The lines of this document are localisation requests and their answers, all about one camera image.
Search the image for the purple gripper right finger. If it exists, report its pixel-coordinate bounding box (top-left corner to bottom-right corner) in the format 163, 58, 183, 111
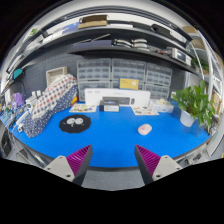
134, 145, 182, 184

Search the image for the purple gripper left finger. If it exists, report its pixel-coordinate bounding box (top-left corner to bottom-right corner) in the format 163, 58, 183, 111
44, 145, 93, 186

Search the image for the pink computer mouse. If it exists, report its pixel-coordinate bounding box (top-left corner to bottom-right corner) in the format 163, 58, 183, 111
138, 124, 152, 136

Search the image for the round black mouse pad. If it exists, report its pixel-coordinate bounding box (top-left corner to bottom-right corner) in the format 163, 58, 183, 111
59, 114, 91, 133

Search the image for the blue table mat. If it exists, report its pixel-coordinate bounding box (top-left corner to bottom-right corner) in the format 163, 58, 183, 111
13, 107, 209, 168

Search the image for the right picture card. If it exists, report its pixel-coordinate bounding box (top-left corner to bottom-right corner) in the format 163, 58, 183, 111
132, 107, 158, 116

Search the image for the picture card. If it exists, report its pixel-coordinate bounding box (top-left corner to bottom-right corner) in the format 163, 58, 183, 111
69, 104, 97, 113
132, 107, 158, 116

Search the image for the left picture card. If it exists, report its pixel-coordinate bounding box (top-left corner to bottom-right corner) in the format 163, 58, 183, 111
69, 104, 97, 113

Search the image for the clear plastic box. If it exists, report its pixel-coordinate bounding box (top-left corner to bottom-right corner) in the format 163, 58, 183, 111
149, 99, 174, 113

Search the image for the small black white box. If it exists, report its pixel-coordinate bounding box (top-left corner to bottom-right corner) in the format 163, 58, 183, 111
99, 100, 119, 112

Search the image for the patterned fabric bundle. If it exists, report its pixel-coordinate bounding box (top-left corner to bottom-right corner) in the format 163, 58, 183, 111
23, 74, 78, 138

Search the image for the white keyboard box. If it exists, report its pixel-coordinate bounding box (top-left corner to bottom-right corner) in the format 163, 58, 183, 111
84, 88, 151, 107

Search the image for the potted green plant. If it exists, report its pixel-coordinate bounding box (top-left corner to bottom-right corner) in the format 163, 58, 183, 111
173, 80, 215, 132

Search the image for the right grey drawer cabinet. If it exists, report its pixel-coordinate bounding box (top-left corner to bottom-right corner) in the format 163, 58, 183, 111
145, 63, 172, 99

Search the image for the grey drawer cabinet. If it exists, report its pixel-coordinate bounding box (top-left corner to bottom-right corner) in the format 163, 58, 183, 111
77, 58, 111, 101
145, 63, 172, 99
111, 59, 146, 90

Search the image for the purple object at left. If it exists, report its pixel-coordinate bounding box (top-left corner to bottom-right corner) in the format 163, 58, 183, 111
12, 92, 24, 109

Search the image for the yellow label box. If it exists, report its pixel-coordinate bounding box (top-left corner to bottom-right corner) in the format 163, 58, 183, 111
119, 78, 139, 90

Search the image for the left grey drawer cabinet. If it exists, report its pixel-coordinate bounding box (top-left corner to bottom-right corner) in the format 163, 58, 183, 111
77, 58, 111, 101

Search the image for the middle grey drawer cabinet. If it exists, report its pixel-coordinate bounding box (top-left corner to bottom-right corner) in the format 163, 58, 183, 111
111, 59, 146, 90

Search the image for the lower black shelf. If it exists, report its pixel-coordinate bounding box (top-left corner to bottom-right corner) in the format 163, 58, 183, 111
68, 46, 200, 75

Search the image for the black shelf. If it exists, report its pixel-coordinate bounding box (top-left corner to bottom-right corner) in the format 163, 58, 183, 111
6, 21, 192, 74
68, 46, 200, 75

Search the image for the upper black shelf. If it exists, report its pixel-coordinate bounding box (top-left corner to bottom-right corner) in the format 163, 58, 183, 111
6, 21, 192, 74

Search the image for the cardboard box on shelf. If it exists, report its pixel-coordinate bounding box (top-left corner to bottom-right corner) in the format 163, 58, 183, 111
78, 15, 107, 29

